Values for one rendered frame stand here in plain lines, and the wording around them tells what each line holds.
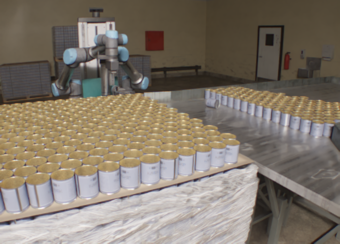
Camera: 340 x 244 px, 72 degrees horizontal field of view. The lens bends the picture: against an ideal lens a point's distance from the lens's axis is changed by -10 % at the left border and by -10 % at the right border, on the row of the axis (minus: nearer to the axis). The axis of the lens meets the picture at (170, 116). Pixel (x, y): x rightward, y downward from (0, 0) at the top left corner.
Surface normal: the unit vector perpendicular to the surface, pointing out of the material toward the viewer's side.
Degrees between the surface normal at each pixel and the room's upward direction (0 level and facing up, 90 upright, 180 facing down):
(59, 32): 89
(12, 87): 92
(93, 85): 90
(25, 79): 88
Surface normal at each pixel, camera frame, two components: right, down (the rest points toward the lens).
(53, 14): 0.48, 0.25
